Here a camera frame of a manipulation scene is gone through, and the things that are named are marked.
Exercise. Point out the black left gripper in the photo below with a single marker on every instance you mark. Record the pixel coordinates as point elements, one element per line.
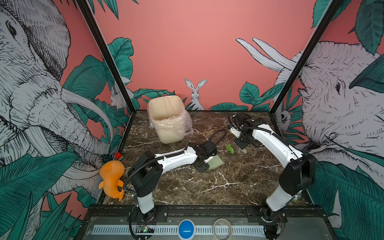
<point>203,169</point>

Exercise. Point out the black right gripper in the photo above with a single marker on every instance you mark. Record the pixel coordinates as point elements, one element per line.
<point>242,146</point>

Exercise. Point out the pale green dustpan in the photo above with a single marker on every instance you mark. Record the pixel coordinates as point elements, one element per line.
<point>216,165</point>

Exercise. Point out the green paper scrap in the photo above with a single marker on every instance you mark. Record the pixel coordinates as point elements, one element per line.
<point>230,149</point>

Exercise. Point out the cream trash bin with bag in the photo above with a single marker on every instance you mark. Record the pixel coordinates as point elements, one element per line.
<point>170,119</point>

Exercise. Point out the pale green hand brush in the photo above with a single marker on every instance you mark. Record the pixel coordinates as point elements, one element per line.
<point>243,151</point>

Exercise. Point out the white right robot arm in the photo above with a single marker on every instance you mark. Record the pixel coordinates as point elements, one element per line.
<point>299,168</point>

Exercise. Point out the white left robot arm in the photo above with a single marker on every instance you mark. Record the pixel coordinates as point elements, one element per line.
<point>144,175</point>

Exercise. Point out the blue round button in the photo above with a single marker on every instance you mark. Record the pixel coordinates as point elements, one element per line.
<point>186,229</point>

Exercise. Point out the colourful toy brick block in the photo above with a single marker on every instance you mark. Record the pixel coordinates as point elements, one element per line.
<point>119,157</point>

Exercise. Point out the orange duck toy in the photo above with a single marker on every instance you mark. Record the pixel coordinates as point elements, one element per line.
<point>111,172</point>

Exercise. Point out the small circuit board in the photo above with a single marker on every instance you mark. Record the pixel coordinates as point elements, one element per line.
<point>145,229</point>

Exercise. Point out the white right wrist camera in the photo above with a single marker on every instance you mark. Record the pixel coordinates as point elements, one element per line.
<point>235,132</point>

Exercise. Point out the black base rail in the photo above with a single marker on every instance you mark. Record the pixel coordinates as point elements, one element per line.
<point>163,213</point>

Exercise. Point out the black right frame post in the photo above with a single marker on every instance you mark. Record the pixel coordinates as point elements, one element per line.
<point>325,20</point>

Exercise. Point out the black frame post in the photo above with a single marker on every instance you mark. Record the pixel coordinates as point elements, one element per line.
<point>325,20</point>
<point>88,15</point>

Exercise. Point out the black left frame post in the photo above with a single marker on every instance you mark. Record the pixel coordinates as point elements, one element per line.
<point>88,15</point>

